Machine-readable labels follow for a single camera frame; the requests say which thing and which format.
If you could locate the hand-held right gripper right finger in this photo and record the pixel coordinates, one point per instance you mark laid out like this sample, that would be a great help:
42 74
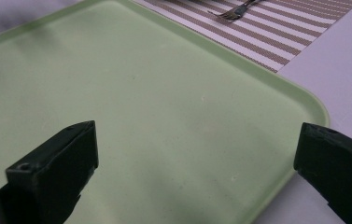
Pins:
338 168

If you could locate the light green plastic tray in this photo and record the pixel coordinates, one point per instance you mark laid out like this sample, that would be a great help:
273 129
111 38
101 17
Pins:
164 102

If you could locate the metal fork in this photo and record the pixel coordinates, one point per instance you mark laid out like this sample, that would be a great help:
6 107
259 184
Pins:
234 12

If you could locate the striped woven placemat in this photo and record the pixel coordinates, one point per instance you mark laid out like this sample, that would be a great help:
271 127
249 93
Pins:
267 28

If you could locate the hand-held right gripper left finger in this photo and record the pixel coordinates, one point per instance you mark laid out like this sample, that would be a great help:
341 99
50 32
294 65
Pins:
55 168

